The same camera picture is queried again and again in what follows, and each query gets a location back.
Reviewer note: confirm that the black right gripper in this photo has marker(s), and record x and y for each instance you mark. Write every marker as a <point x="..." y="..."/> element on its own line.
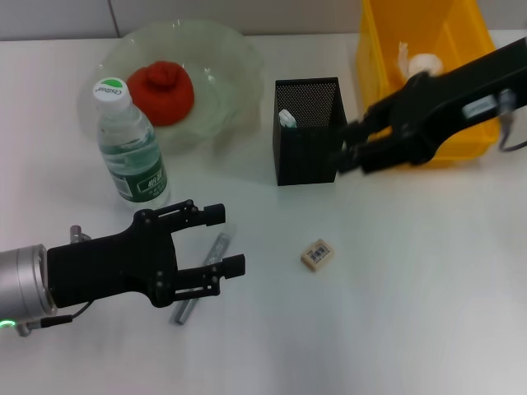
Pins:
<point x="453" y="98"/>

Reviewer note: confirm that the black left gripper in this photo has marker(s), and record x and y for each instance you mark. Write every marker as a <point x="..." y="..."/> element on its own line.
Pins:
<point x="111" y="267"/>

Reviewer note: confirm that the mint green pen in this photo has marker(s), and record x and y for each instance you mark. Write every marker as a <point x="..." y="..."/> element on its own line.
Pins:
<point x="287" y="119"/>

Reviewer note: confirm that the beige eraser with barcode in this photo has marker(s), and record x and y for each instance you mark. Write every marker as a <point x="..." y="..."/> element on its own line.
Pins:
<point x="317" y="255"/>

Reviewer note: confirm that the white paper ball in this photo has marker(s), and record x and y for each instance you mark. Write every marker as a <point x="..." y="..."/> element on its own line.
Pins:
<point x="428" y="61"/>

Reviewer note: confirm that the clear green-label water bottle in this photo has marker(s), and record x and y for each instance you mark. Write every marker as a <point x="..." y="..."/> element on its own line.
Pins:
<point x="131" y="152"/>

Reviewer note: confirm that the red knitted toy orange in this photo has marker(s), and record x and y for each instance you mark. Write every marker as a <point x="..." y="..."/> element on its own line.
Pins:
<point x="164" y="98"/>

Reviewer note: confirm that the grey metallic pen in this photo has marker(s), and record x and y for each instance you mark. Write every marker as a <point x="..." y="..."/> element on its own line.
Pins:
<point x="218" y="247"/>

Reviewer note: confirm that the black mesh pen holder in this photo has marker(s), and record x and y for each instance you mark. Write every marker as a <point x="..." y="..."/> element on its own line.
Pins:
<point x="309" y="160"/>

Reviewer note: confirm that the pale green glass fruit plate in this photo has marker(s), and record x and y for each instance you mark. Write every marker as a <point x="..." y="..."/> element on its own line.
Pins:
<point x="230" y="61"/>

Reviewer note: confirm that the yellow plastic bin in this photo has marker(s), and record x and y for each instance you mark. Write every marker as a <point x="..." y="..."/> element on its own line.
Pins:
<point x="379" y="61"/>

